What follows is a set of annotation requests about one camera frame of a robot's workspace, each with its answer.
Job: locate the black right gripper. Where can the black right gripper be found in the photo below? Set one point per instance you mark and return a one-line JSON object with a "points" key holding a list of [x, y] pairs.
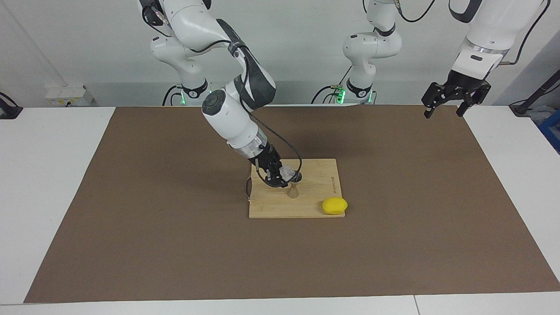
{"points": [[267, 159]]}

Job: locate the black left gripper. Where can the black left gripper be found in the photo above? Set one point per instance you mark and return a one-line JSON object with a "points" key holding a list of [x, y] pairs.
{"points": [[466, 85]]}

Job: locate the small clear glass cup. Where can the small clear glass cup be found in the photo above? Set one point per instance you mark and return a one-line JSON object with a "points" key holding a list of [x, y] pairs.
{"points": [[288, 173]]}

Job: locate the metal double jigger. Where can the metal double jigger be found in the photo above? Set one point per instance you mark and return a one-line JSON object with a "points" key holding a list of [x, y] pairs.
{"points": [[293, 192]]}

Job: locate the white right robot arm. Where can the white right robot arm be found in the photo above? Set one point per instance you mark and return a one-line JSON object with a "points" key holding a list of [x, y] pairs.
{"points": [[232, 118]]}

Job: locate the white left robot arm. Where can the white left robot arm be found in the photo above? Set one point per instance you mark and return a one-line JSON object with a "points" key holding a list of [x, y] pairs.
{"points": [[372, 43]]}

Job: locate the wooden cutting board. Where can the wooden cutting board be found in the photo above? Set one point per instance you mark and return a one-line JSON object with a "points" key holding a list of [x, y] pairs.
{"points": [[315, 188]]}

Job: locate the black stand with pole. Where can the black stand with pole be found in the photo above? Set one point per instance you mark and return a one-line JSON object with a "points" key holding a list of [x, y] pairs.
{"points": [[523, 107]]}

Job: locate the yellow lemon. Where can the yellow lemon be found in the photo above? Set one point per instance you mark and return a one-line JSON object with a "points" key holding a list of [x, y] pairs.
{"points": [[334, 205]]}

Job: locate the crumpled clear plastic bag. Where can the crumpled clear plastic bag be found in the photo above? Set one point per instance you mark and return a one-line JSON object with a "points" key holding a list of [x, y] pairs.
{"points": [[541, 113]]}

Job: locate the blue crate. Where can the blue crate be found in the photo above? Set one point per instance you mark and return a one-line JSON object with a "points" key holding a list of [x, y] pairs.
{"points": [[552, 131]]}

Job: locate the brown table mat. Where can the brown table mat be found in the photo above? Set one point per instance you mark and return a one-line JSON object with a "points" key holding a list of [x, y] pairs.
{"points": [[175, 262]]}

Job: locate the white wall socket box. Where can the white wall socket box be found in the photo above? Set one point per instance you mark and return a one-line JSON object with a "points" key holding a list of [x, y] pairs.
{"points": [[61, 94]]}

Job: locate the black clamp mount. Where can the black clamp mount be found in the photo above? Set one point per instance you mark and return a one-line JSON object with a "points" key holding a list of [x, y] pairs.
{"points": [[8, 111]]}

